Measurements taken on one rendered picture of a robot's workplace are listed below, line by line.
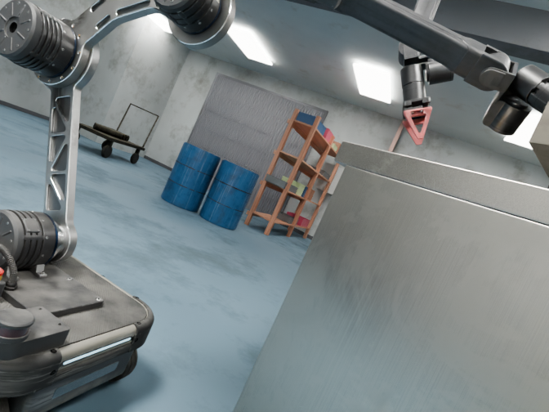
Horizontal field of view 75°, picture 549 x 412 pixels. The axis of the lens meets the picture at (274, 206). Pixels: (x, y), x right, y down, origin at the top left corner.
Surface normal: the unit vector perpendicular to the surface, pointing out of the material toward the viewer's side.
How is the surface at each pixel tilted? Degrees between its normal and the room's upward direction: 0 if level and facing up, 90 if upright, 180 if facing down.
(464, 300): 90
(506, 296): 90
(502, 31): 90
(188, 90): 90
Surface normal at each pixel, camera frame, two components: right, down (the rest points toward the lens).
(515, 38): -0.32, -0.09
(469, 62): -0.50, 0.52
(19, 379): 0.58, 0.34
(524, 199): -0.70, -0.27
